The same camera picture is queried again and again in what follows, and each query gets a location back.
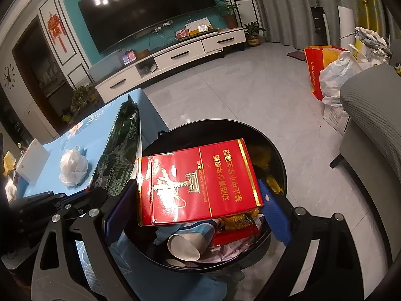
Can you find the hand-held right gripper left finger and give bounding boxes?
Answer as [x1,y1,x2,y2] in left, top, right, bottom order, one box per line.
[31,179,141,301]

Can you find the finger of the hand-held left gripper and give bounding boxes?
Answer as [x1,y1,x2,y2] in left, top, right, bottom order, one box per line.
[47,191,109,214]

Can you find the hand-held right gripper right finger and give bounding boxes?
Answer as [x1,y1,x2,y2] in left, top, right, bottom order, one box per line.
[257,179,364,301]

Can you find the dark green snack packet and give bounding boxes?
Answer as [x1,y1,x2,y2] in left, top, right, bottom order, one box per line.
[89,96,142,196]

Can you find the pink snack packet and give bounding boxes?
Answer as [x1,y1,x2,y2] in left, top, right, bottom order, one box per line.
[194,241,261,263]

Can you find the white paper cup blue print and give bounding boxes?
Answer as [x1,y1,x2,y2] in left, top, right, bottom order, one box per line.
[167,222,217,260]

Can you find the red cigarette carton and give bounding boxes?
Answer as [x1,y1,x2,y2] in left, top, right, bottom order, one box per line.
[137,138,264,226]

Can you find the black round trash bin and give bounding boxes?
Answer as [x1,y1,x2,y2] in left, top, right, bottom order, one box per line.
[124,120,288,273]

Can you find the crumpled white plastic bag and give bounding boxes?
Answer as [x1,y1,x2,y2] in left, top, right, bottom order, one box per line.
[59,149,90,186]

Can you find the yellow snack packet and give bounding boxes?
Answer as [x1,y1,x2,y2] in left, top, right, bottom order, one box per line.
[221,208,262,230]

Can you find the small red packet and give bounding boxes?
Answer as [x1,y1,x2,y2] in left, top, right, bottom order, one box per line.
[212,228,261,247]

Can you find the white rectangular box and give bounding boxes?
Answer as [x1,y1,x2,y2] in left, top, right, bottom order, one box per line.
[15,138,50,185]

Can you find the yellow box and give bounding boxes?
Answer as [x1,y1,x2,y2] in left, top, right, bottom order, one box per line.
[3,150,17,177]

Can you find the potted plant by cabinet end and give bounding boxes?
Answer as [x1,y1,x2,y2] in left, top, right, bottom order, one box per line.
[70,84,101,114]

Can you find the dark wooden display cabinet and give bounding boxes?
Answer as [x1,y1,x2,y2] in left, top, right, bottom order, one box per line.
[12,22,79,132]

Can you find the glass tank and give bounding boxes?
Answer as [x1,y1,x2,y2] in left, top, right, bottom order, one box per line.
[88,51,140,86]

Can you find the grey sofa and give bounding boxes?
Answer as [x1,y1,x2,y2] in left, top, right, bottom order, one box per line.
[329,64,401,267]

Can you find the red yellow shopping bag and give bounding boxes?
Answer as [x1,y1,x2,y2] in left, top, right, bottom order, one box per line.
[304,45,348,101]

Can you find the white television cabinet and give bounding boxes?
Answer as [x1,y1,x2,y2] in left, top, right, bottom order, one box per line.
[95,28,246,99]

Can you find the red hanging knot ornament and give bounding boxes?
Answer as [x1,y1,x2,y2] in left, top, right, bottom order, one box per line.
[47,13,68,53]

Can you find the potted plant yellow pot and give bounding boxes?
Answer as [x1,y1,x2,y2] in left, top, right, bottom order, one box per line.
[243,22,267,47]

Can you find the black tower fan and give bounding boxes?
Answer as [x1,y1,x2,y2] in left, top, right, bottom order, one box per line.
[310,6,326,46]

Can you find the grey crumpled cloth pile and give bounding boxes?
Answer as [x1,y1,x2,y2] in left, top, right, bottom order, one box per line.
[354,27,393,61]

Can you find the large black television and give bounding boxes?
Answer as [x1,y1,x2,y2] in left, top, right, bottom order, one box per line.
[78,0,217,54]

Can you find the white desk calendar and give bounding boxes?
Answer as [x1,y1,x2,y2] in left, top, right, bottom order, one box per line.
[185,19,212,35]

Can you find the white upright board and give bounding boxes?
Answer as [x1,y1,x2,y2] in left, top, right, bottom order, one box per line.
[338,6,355,49]

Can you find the potted plant brown pot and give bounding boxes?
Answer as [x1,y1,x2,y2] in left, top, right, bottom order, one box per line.
[216,0,240,29]

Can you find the grey curtain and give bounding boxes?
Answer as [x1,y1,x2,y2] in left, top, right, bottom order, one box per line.
[254,0,356,45]

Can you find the yellow curtain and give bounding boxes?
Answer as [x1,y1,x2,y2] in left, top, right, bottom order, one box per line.
[353,0,387,33]

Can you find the black wall clock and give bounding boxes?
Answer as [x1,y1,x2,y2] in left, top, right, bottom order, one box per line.
[3,64,18,86]

